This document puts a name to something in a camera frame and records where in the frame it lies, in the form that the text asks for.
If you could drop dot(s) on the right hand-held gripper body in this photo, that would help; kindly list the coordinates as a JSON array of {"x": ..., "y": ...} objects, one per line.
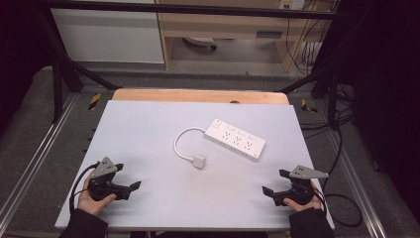
[{"x": 300, "y": 191}]

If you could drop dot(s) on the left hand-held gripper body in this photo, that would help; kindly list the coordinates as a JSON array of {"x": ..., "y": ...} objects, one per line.
[{"x": 103, "y": 169}]

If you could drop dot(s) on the white power strip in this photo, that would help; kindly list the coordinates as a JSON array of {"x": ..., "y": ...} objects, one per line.
[{"x": 235, "y": 139}]

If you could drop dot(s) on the white power plug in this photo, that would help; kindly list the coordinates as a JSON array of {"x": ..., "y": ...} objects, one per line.
[{"x": 199, "y": 162}]

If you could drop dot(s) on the person's right hand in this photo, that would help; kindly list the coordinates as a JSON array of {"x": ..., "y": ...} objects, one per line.
[{"x": 305, "y": 207}]

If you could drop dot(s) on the person's left hand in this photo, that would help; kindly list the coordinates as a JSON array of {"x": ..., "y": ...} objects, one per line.
[{"x": 90, "y": 204}]

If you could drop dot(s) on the white table board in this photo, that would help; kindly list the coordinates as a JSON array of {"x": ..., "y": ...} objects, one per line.
[{"x": 148, "y": 139}]

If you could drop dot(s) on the yellow black floor tape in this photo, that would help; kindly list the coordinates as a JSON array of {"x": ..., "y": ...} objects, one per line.
[
  {"x": 307, "y": 106},
  {"x": 94, "y": 101}
]

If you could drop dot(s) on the wooden table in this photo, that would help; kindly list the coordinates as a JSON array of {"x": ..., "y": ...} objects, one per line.
[{"x": 198, "y": 96}]

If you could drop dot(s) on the dark curtain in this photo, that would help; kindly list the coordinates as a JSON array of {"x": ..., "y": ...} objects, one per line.
[
  {"x": 386, "y": 99},
  {"x": 20, "y": 49}
]

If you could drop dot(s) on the white cabinet panel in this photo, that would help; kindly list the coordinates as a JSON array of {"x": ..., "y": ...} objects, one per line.
[{"x": 109, "y": 36}]

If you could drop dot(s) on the office chair base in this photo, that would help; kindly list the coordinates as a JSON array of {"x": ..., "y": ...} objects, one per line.
[{"x": 201, "y": 42}]

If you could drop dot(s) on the light wooden desk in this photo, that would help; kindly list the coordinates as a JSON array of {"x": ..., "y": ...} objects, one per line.
[{"x": 228, "y": 28}]

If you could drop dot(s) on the aluminium floor rail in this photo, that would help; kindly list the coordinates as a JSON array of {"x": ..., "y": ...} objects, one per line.
[
  {"x": 355, "y": 185},
  {"x": 39, "y": 152}
]

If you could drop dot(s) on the black metal frame stand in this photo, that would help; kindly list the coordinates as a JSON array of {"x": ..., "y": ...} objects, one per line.
[
  {"x": 333, "y": 99},
  {"x": 57, "y": 89}
]

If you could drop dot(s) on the white wall socket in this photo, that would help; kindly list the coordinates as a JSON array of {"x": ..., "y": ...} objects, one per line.
[{"x": 291, "y": 4}]

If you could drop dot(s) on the black frame crossbar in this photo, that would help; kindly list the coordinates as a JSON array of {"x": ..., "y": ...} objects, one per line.
[{"x": 198, "y": 10}]

